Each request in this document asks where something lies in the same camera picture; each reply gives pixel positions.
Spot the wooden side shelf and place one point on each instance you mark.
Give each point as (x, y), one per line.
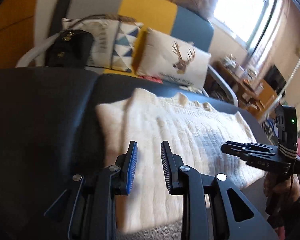
(256, 101)

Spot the pink cloth on sofa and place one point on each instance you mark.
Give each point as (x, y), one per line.
(152, 79)

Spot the white gloves on sofa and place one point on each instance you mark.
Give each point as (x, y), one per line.
(191, 89)

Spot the deer print cushion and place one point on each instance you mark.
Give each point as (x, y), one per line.
(171, 59)

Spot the white knitted sweater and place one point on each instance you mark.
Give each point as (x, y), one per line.
(194, 130)

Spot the triangle pattern cushion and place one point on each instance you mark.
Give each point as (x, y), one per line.
(114, 41)

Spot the person's right hand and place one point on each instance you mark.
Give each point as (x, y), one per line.
(280, 193)

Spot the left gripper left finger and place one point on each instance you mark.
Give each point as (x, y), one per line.
(87, 211)

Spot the black rolled mat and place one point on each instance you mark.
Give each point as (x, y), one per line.
(60, 12)

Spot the black handbag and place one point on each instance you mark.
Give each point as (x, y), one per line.
(70, 49)

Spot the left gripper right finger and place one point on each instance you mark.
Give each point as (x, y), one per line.
(213, 207)

